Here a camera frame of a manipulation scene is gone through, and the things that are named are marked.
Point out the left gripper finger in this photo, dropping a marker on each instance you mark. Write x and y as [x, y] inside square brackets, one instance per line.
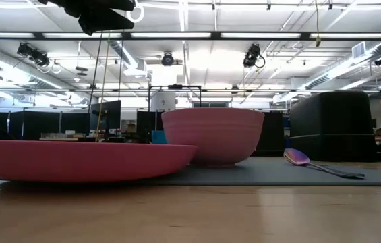
[102, 22]
[109, 4]

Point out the pink plate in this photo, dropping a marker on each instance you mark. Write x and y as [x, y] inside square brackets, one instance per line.
[75, 162]

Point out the pink ribbed bowl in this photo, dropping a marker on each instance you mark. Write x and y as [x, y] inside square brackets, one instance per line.
[217, 135]

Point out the iridescent metal spoon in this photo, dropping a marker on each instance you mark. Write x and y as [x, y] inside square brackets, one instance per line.
[296, 157]

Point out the black overhead beam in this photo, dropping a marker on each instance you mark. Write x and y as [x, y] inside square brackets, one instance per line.
[176, 35]

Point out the black computer monitor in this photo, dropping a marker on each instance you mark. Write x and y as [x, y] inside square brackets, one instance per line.
[109, 114]

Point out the dark office partition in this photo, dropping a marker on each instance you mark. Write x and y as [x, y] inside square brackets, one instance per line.
[42, 125]

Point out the wooden bench top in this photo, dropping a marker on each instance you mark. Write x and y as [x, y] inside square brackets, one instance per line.
[58, 138]

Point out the blue plastic tray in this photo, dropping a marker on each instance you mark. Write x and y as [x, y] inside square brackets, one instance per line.
[159, 137]

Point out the black cabinet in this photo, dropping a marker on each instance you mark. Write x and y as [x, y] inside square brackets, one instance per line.
[272, 135]

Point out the blue-grey placemat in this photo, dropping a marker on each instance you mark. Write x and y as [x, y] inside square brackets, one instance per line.
[261, 173]

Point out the black toaster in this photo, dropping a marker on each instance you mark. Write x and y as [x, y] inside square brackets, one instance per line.
[331, 125]

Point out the white air vent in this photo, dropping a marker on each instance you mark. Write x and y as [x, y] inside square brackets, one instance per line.
[358, 50]

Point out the silver ventilation duct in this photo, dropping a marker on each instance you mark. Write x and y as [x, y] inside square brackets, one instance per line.
[331, 76]
[122, 50]

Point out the black ceiling camera cluster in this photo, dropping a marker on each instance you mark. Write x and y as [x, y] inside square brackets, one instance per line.
[36, 57]

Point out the round black ceiling camera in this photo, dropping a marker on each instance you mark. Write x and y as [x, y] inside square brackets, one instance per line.
[167, 59]

